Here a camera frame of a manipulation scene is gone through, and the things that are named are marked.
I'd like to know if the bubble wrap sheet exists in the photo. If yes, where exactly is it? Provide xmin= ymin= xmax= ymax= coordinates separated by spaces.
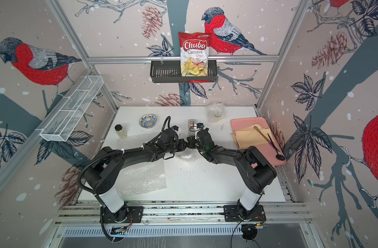
xmin=113 ymin=133 xmax=167 ymax=196
xmin=207 ymin=103 xmax=225 ymax=123
xmin=176 ymin=148 xmax=196 ymax=163

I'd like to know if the blue yellow patterned bowl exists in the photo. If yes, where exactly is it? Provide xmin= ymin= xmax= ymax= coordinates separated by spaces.
xmin=139 ymin=114 xmax=157 ymax=129

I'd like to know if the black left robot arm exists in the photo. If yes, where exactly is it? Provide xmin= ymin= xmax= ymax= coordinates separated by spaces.
xmin=77 ymin=139 xmax=189 ymax=213

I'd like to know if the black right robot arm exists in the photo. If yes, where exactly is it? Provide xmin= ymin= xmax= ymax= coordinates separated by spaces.
xmin=187 ymin=136 xmax=277 ymax=219

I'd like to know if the gold spoon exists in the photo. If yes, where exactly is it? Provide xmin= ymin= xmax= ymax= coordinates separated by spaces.
xmin=253 ymin=126 xmax=271 ymax=144

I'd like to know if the glass jar black lid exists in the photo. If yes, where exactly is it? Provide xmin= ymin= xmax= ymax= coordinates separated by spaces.
xmin=114 ymin=124 xmax=127 ymax=138

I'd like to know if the pink plastic tray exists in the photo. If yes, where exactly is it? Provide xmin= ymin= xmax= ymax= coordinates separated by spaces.
xmin=230 ymin=117 xmax=286 ymax=166

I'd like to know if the red cassava chips bag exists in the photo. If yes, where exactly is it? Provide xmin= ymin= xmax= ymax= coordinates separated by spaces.
xmin=178 ymin=32 xmax=211 ymax=77

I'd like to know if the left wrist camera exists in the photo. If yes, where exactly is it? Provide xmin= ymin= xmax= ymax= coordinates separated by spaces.
xmin=161 ymin=126 xmax=179 ymax=144

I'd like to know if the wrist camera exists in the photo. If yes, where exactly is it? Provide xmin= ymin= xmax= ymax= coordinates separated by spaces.
xmin=161 ymin=126 xmax=179 ymax=144
xmin=190 ymin=123 xmax=211 ymax=140

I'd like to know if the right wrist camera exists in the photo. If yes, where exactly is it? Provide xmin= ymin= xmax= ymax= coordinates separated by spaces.
xmin=190 ymin=123 xmax=211 ymax=140

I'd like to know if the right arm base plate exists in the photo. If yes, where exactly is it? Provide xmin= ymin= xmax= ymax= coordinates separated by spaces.
xmin=223 ymin=205 xmax=266 ymax=222

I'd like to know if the black wire wall basket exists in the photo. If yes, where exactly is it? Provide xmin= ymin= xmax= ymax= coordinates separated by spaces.
xmin=150 ymin=59 xmax=218 ymax=84

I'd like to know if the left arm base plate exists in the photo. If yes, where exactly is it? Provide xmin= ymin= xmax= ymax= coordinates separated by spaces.
xmin=100 ymin=205 xmax=144 ymax=224

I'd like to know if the horizontal aluminium frame bar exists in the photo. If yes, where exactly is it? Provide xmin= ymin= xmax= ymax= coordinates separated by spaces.
xmin=87 ymin=55 xmax=280 ymax=65

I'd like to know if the white mesh wall shelf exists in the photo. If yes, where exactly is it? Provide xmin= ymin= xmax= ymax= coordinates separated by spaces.
xmin=40 ymin=75 xmax=104 ymax=142

